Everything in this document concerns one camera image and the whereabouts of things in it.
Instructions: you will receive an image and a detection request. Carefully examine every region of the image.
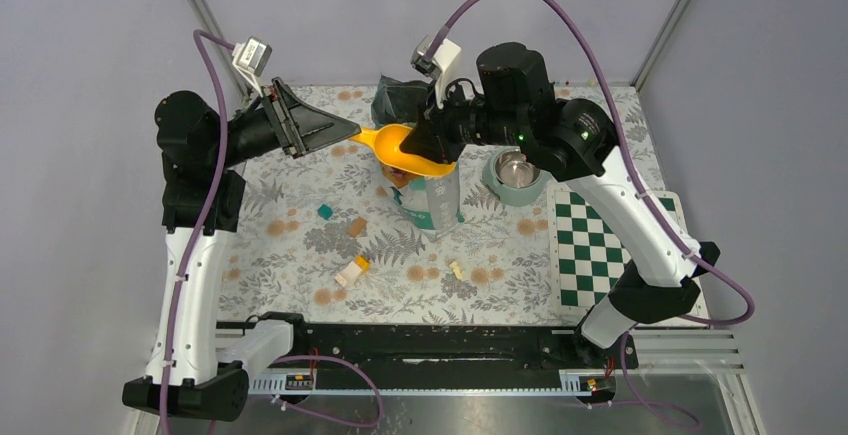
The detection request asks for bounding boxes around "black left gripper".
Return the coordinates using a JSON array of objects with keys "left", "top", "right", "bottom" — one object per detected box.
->
[{"left": 212, "top": 76, "right": 362, "bottom": 168}]

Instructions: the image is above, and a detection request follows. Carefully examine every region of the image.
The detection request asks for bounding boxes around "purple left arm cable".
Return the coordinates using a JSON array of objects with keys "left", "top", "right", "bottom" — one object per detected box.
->
[{"left": 156, "top": 29, "right": 386, "bottom": 435}]

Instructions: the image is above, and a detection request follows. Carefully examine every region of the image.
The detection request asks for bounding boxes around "green dog food bag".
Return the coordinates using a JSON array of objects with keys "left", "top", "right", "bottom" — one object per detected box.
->
[{"left": 371, "top": 75, "right": 464, "bottom": 241}]

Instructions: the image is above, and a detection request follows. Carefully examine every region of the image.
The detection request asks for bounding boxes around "orange plastic scoop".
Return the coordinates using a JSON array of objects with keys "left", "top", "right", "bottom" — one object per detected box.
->
[{"left": 349, "top": 124, "right": 457, "bottom": 177}]

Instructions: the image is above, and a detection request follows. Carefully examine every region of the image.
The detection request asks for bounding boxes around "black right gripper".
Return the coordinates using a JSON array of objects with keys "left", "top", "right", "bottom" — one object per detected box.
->
[{"left": 401, "top": 76, "right": 527, "bottom": 164}]

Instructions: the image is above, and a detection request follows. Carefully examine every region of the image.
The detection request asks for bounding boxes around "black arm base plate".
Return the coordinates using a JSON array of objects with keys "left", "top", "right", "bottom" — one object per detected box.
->
[{"left": 218, "top": 312, "right": 641, "bottom": 392}]

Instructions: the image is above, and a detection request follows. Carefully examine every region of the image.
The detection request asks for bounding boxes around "brown wooden cylinder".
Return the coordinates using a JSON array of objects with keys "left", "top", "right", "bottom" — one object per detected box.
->
[{"left": 347, "top": 217, "right": 367, "bottom": 238}]

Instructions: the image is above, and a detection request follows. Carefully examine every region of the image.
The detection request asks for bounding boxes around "green white checkerboard mat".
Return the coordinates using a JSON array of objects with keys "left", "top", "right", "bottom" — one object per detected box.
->
[{"left": 549, "top": 189, "right": 711, "bottom": 329}]

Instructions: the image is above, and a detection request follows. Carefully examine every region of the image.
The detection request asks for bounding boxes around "floral patterned table cloth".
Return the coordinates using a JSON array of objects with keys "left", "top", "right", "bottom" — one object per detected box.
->
[{"left": 218, "top": 84, "right": 670, "bottom": 327}]

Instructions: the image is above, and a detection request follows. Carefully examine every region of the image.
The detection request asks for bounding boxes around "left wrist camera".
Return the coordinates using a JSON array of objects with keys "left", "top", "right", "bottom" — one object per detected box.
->
[{"left": 231, "top": 37, "right": 272, "bottom": 95}]

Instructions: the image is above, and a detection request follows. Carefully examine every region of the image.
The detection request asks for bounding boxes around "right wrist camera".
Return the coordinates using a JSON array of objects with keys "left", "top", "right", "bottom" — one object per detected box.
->
[{"left": 410, "top": 35, "right": 462, "bottom": 109}]

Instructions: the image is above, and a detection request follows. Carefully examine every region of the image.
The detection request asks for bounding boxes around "mint double pet bowl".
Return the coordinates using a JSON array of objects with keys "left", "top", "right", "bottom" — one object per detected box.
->
[{"left": 482, "top": 148, "right": 551, "bottom": 207}]

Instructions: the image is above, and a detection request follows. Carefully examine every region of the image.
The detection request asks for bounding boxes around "white yellow toy block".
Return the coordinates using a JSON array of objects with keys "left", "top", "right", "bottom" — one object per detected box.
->
[{"left": 334, "top": 256, "right": 370, "bottom": 288}]

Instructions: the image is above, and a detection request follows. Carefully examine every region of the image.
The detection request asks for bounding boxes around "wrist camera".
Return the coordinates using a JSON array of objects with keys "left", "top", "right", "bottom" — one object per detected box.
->
[
  {"left": 410, "top": 35, "right": 462, "bottom": 109},
  {"left": 231, "top": 37, "right": 272, "bottom": 95}
]

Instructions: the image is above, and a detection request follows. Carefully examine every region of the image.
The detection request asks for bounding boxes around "small cream toy piece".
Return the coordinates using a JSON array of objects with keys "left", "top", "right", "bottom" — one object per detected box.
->
[{"left": 449, "top": 261, "right": 464, "bottom": 280}]

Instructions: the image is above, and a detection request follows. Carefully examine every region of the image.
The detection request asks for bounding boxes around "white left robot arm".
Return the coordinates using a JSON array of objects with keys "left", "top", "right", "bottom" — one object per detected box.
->
[{"left": 122, "top": 79, "right": 360, "bottom": 422}]

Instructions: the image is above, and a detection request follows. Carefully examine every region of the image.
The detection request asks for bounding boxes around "teal small cube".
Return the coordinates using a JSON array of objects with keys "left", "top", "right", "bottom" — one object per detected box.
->
[{"left": 317, "top": 204, "right": 334, "bottom": 220}]

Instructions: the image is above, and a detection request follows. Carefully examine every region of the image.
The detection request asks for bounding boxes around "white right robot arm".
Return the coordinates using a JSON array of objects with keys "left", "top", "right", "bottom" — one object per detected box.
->
[{"left": 400, "top": 42, "right": 719, "bottom": 367}]

